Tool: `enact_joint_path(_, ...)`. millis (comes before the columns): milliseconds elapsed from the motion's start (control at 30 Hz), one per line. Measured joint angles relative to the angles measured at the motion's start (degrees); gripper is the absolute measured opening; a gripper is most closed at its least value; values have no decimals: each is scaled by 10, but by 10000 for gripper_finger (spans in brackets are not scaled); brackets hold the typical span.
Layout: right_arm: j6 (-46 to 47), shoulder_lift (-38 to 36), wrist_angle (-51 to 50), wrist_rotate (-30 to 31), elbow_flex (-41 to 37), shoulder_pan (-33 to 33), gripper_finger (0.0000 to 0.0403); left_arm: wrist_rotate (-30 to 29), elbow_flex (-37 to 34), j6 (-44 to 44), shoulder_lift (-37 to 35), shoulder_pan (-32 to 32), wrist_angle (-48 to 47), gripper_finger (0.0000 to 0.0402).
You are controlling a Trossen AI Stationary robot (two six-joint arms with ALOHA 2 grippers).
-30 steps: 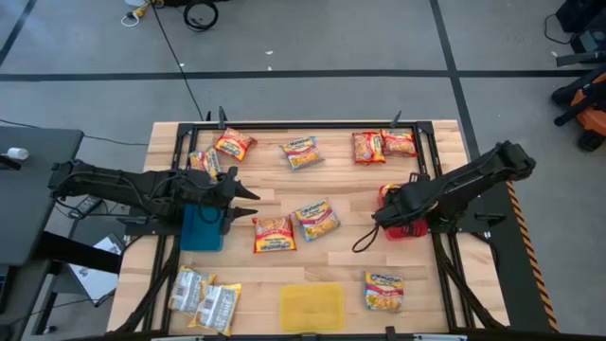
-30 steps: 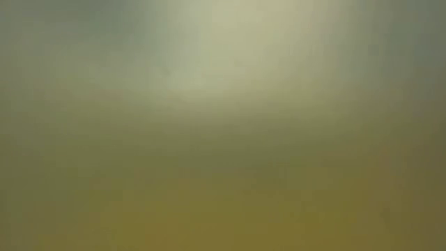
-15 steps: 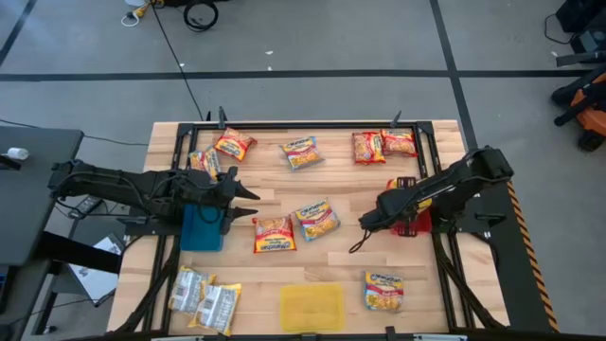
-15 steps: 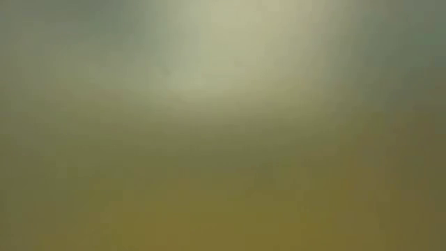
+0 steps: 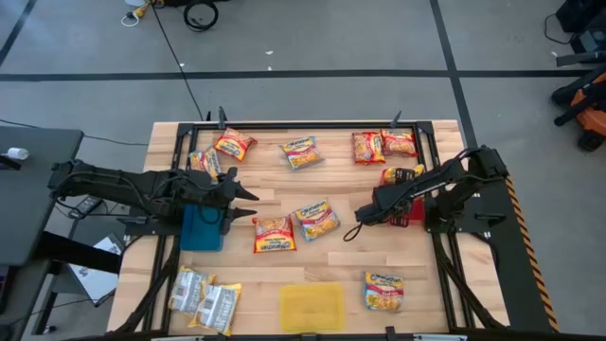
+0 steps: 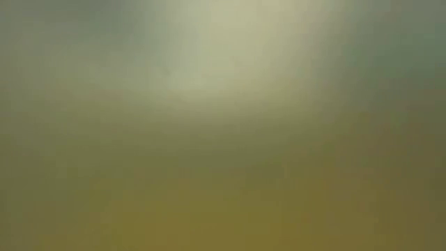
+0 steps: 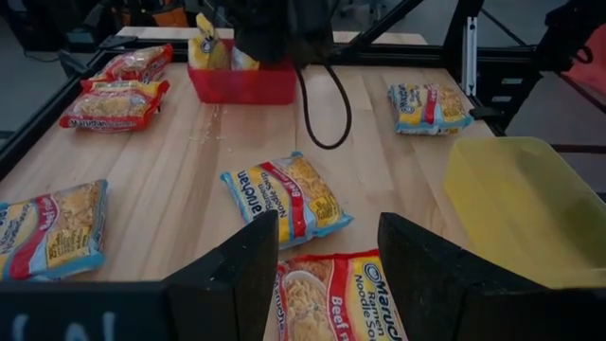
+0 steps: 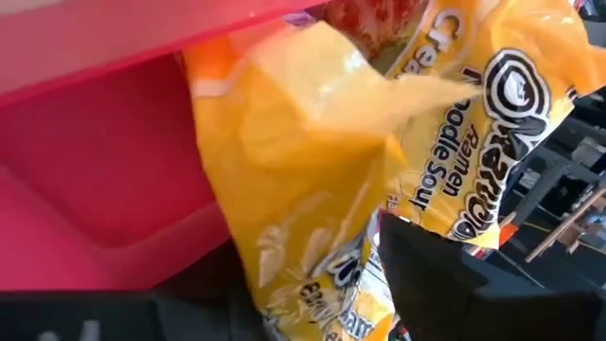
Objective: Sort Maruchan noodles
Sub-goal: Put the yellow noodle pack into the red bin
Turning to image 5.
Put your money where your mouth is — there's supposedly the black power adapter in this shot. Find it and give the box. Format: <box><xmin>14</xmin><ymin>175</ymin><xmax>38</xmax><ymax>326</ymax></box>
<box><xmin>68</xmin><ymin>194</ymin><xmax>103</xmax><ymax>220</ymax></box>

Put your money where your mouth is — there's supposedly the long black floor cable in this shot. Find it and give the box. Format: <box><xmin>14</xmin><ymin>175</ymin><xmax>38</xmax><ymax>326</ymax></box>
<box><xmin>150</xmin><ymin>0</ymin><xmax>205</xmax><ymax>122</ymax></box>

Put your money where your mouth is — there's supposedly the black desk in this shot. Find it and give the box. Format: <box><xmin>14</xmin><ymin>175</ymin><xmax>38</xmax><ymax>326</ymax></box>
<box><xmin>0</xmin><ymin>126</ymin><xmax>85</xmax><ymax>267</ymax></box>

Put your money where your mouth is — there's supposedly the coiled black cable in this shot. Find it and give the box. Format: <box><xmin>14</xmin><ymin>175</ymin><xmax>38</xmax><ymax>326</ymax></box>
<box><xmin>183</xmin><ymin>0</ymin><xmax>220</xmax><ymax>33</ymax></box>

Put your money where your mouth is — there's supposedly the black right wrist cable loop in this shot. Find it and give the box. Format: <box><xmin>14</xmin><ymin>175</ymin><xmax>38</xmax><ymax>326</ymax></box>
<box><xmin>343</xmin><ymin>221</ymin><xmax>365</xmax><ymax>242</ymax></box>

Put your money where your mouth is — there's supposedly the blue plastic bin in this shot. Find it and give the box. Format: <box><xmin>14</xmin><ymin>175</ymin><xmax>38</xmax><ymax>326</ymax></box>
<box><xmin>179</xmin><ymin>203</ymin><xmax>224</xmax><ymax>253</ymax></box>

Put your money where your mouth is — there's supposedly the thin black floor cable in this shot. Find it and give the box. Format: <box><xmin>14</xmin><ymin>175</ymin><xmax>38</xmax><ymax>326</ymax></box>
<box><xmin>0</xmin><ymin>117</ymin><xmax>151</xmax><ymax>147</ymax></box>

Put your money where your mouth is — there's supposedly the red Maruchan ramen noodle pack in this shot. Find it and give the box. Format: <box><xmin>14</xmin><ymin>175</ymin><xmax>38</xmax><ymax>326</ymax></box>
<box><xmin>251</xmin><ymin>215</ymin><xmax>298</xmax><ymax>255</ymax></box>
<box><xmin>214</xmin><ymin>126</ymin><xmax>258</xmax><ymax>163</ymax></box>
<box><xmin>380</xmin><ymin>129</ymin><xmax>419</xmax><ymax>158</ymax></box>
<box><xmin>351</xmin><ymin>131</ymin><xmax>387</xmax><ymax>166</ymax></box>

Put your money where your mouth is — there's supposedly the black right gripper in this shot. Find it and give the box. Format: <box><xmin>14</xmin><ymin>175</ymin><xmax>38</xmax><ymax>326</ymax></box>
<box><xmin>355</xmin><ymin>183</ymin><xmax>414</xmax><ymax>226</ymax></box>

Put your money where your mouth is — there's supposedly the white paper sheet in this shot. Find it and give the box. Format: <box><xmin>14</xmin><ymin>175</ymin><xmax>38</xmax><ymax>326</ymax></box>
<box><xmin>70</xmin><ymin>234</ymin><xmax>122</xmax><ymax>302</ymax></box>

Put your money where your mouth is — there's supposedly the orange and black machine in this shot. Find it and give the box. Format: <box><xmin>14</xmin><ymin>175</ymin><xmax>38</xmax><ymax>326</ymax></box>
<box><xmin>551</xmin><ymin>65</ymin><xmax>606</xmax><ymax>153</ymax></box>

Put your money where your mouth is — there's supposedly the yellow noodle packet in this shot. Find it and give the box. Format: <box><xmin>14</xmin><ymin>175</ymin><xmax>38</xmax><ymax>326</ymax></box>
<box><xmin>363</xmin><ymin>270</ymin><xmax>405</xmax><ymax>313</ymax></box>

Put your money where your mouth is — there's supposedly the black equipment case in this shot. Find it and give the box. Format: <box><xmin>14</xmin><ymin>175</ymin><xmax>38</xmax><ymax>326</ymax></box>
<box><xmin>556</xmin><ymin>0</ymin><xmax>606</xmax><ymax>53</ymax></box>

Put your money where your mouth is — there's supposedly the red plastic bin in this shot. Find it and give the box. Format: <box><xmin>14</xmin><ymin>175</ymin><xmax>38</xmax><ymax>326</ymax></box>
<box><xmin>390</xmin><ymin>196</ymin><xmax>427</xmax><ymax>228</ymax></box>

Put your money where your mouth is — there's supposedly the black aluminium table frame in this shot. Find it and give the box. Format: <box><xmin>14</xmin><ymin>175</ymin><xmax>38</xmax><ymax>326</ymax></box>
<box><xmin>113</xmin><ymin>120</ymin><xmax>508</xmax><ymax>340</ymax></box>

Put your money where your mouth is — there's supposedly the white cable loop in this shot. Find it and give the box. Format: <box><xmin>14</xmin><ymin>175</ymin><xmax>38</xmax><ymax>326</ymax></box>
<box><xmin>120</xmin><ymin>9</ymin><xmax>143</xmax><ymax>27</ymax></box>

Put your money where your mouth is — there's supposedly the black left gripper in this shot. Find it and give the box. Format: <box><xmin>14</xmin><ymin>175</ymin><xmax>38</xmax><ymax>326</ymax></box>
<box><xmin>182</xmin><ymin>166</ymin><xmax>260</xmax><ymax>237</ymax></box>

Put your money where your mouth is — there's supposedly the black platform with hazard stripe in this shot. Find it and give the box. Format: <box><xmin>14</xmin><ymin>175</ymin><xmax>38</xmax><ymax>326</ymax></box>
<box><xmin>468</xmin><ymin>163</ymin><xmax>560</xmax><ymax>332</ymax></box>

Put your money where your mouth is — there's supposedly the yellow power plug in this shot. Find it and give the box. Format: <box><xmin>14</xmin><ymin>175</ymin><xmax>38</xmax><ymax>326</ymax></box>
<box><xmin>134</xmin><ymin>0</ymin><xmax>165</xmax><ymax>15</ymax></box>

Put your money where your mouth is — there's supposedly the translucent yellow plastic bin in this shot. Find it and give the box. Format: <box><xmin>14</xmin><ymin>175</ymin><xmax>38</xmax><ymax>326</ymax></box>
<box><xmin>278</xmin><ymin>282</ymin><xmax>347</xmax><ymax>333</ymax></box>

